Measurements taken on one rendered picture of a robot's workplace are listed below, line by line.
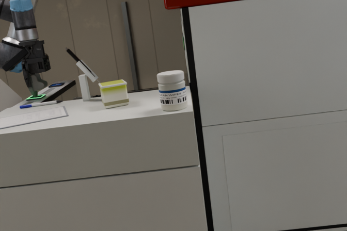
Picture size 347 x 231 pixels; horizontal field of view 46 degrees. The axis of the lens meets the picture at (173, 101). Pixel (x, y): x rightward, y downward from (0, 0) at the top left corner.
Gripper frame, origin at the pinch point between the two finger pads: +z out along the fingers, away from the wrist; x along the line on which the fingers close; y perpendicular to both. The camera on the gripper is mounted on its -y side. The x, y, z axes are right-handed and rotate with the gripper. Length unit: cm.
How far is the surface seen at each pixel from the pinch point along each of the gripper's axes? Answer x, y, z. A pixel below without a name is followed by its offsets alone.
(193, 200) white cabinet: -50, 56, 25
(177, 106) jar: -48, 55, 0
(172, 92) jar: -48, 54, -4
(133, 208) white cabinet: -50, 40, 25
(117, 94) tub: -35, 38, -3
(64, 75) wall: 247, -62, 23
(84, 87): -19.9, 24.8, -3.7
